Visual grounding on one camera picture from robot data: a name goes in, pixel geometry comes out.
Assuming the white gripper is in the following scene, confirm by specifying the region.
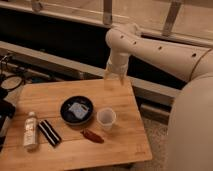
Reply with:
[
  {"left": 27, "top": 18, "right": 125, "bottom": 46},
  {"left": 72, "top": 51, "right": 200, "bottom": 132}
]
[{"left": 103, "top": 50, "right": 129, "bottom": 85}]

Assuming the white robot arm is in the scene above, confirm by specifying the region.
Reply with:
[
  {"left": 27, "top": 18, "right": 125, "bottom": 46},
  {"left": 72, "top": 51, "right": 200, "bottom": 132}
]
[{"left": 105, "top": 24, "right": 213, "bottom": 171}]

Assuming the clear plastic cup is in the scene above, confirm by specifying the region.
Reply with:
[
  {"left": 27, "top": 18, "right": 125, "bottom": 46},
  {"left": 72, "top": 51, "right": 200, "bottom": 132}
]
[{"left": 96, "top": 108, "right": 117, "bottom": 131}]

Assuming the blue sponge in bowl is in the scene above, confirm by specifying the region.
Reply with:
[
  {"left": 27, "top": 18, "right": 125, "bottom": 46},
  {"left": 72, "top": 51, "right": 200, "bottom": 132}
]
[{"left": 69, "top": 102, "right": 89, "bottom": 119}]

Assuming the black round bowl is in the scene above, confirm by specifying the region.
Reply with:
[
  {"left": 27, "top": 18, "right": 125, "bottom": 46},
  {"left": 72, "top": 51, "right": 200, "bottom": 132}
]
[{"left": 60, "top": 96, "right": 94, "bottom": 125}]

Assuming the wooden cutting board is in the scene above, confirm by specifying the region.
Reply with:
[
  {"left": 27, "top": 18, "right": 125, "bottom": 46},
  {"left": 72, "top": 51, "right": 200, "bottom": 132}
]
[{"left": 0, "top": 79, "right": 152, "bottom": 171}]

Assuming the reddish brown chili pepper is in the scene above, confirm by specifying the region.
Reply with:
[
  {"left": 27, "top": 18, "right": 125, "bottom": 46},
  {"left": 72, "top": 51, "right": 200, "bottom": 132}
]
[{"left": 81, "top": 129, "right": 104, "bottom": 143}]

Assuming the black white striped block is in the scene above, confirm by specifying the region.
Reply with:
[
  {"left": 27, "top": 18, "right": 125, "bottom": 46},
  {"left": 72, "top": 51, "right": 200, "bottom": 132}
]
[{"left": 38, "top": 120, "right": 62, "bottom": 147}]

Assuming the small white plastic bottle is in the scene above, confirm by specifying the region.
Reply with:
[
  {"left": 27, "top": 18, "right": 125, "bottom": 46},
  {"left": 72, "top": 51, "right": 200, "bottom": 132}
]
[{"left": 23, "top": 112, "right": 38, "bottom": 150}]

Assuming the black round device on left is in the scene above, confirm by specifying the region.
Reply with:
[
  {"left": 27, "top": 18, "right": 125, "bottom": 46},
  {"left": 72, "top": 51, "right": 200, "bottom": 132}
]
[{"left": 0, "top": 75, "right": 23, "bottom": 92}]

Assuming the black object at left edge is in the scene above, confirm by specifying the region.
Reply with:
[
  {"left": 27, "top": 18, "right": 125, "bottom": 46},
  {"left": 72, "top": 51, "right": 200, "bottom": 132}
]
[{"left": 0, "top": 98, "right": 17, "bottom": 151}]

